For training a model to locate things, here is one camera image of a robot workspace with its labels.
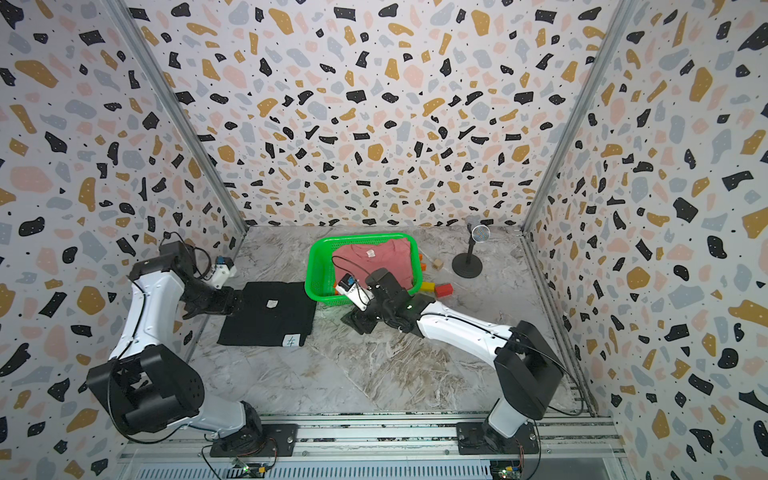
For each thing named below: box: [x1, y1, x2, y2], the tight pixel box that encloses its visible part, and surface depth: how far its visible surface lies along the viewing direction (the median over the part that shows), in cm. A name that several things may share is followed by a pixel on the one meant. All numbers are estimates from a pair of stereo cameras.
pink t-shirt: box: [332, 238, 413, 292], surface depth 108 cm
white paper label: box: [282, 334, 301, 347], surface depth 92 cm
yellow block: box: [420, 281, 437, 292], surface depth 105 cm
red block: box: [436, 283, 455, 298], surface depth 105 cm
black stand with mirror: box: [452, 223, 491, 279], surface depth 111 cm
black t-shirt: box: [217, 281, 317, 347], surface depth 94 cm
